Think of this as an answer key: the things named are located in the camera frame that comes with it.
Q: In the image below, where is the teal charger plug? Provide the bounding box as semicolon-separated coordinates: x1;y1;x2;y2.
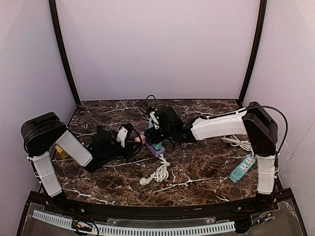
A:
152;143;163;151

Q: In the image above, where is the black charger with cable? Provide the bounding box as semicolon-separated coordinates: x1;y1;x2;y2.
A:
96;125;108;134

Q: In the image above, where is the yellow cube socket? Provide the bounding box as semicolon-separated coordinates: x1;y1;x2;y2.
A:
55;145;69;159

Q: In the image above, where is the pink charger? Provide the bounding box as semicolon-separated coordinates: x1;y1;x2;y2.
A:
134;136;146;144

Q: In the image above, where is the teal power strip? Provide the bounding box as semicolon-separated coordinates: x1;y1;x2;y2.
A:
222;135;256;183

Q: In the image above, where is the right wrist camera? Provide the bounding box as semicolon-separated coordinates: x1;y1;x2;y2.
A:
157;106;184;130

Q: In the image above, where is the black frame post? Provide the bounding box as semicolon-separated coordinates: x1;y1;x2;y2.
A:
237;0;267;107
48;0;81;107

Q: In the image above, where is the white slotted cable duct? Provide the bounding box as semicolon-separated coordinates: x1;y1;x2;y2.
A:
32;210;235;236

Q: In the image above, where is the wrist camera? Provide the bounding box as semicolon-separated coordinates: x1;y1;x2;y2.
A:
157;106;184;130
91;131;112;154

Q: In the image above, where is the purple power strip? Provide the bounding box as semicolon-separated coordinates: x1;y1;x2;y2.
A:
139;131;170;186

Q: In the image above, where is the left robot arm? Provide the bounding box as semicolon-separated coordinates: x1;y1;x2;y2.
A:
21;112;144;197

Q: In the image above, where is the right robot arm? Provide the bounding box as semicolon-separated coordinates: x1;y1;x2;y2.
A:
144;102;288;195

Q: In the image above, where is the dark blue cube socket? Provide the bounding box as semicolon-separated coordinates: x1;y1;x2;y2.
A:
145;134;159;145

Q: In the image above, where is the right black frame post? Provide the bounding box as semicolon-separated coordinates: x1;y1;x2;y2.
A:
237;0;267;107

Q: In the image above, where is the black usb cable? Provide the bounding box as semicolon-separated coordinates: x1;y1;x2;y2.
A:
136;94;158;116

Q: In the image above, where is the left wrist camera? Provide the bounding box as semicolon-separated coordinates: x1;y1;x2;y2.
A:
91;131;112;154

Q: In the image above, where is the left black frame post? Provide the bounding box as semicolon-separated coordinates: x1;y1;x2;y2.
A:
48;0;81;107

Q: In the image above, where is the light blue charger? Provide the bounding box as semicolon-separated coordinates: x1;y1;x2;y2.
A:
148;120;155;129

